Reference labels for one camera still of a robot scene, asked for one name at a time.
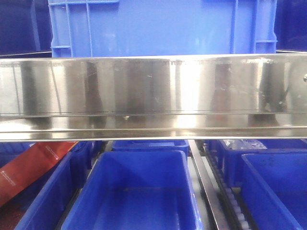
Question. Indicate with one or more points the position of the dark blue crate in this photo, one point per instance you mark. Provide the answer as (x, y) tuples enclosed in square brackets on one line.
[(291, 25), (25, 26)]

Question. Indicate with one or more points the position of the blue right front bin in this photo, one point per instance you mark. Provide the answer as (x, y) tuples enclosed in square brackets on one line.
[(276, 196)]

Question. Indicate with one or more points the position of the blue left bin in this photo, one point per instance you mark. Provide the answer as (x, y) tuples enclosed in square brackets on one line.
[(41, 205)]

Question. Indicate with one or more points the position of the clear plastic bag parts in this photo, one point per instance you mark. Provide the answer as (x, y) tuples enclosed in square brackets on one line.
[(244, 144)]

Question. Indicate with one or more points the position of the dark blue crate upper left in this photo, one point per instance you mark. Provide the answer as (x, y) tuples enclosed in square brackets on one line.
[(25, 26)]

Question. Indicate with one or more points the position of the blue right rear bin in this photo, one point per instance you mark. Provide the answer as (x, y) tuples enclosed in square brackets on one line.
[(231, 164)]

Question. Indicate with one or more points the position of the blue centre front bin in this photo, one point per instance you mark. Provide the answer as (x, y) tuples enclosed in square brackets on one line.
[(131, 190)]

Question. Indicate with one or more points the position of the blue bin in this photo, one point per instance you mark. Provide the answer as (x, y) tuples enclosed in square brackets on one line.
[(276, 196), (131, 190), (231, 164), (41, 205), (151, 144)]

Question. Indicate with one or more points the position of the stainless steel shelf beam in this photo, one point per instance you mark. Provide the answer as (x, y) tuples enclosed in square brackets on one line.
[(158, 97)]

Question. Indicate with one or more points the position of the red brown package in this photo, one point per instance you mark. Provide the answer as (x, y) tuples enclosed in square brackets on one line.
[(29, 166)]

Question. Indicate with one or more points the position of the dark blue crate upper right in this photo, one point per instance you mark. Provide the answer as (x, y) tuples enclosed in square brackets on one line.
[(291, 25)]

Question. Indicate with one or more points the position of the large blue upper crate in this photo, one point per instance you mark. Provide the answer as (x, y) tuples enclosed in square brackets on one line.
[(119, 28)]

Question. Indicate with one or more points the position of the steel shelf divider rail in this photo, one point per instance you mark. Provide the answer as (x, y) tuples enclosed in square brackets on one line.
[(216, 216)]

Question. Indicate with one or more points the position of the blue centre rear bin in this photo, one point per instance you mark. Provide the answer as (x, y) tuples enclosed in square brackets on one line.
[(151, 144)]

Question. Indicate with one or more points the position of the white roller track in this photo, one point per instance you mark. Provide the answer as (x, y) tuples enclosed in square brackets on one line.
[(230, 205)]

